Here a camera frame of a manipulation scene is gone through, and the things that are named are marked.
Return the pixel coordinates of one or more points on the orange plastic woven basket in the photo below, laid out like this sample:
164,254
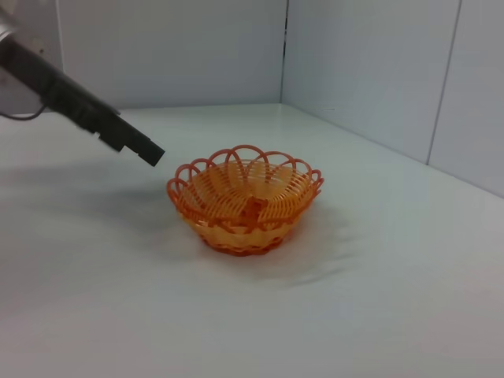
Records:
244,197

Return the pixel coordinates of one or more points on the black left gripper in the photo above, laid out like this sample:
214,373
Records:
43,82

